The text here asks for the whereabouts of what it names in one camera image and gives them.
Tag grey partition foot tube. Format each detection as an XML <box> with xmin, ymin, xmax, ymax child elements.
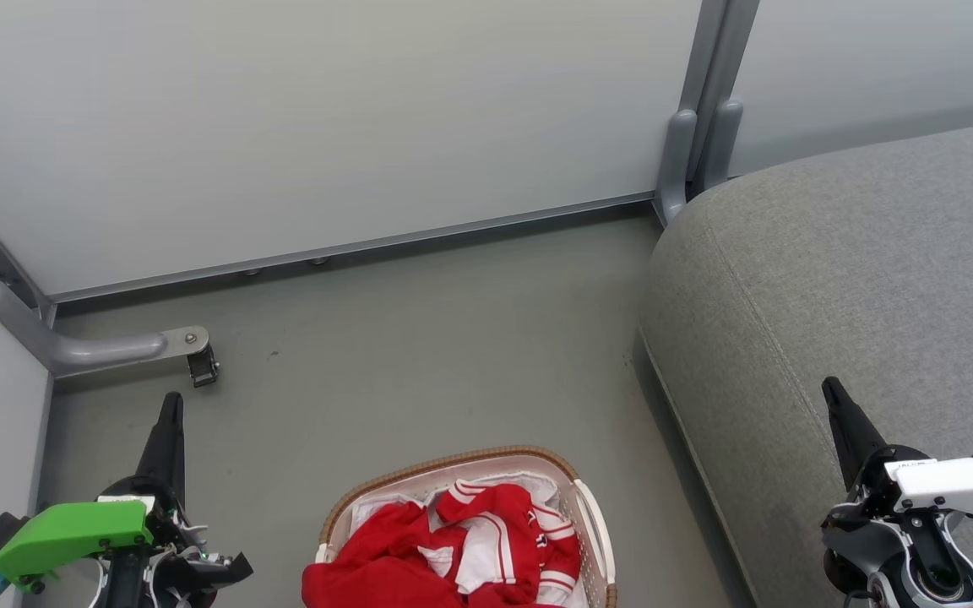
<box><xmin>0</xmin><ymin>280</ymin><xmax>210</xmax><ymax>378</ymax></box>

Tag black caster wheel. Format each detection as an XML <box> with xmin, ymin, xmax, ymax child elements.
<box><xmin>187</xmin><ymin>345</ymin><xmax>220</xmax><ymax>388</ymax></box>

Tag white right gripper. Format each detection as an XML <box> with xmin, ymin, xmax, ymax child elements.
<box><xmin>822</xmin><ymin>377</ymin><xmax>973</xmax><ymax>529</ymax></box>

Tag grey fabric sofa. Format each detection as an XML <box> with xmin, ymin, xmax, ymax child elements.
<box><xmin>639</xmin><ymin>117</ymin><xmax>973</xmax><ymax>608</ymax></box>

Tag grey partition bottom rail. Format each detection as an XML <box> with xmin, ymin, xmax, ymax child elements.
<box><xmin>47</xmin><ymin>193</ymin><xmax>656</xmax><ymax>305</ymax></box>

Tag red and white jersey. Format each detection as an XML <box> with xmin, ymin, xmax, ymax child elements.
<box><xmin>419</xmin><ymin>480</ymin><xmax>582</xmax><ymax>607</ymax></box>

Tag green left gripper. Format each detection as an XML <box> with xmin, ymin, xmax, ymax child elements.
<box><xmin>0</xmin><ymin>392</ymin><xmax>253</xmax><ymax>592</ymax></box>

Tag white laundry basket brown rim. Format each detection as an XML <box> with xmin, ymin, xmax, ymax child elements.
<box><xmin>315</xmin><ymin>445</ymin><xmax>618</xmax><ymax>608</ymax></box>

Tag grey partition post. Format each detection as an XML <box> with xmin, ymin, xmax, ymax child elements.
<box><xmin>655</xmin><ymin>0</ymin><xmax>728</xmax><ymax>225</ymax></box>
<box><xmin>702</xmin><ymin>0</ymin><xmax>762</xmax><ymax>191</ymax></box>

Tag red shorts with white stripe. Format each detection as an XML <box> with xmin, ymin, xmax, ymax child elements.
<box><xmin>302</xmin><ymin>502</ymin><xmax>470</xmax><ymax>608</ymax></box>

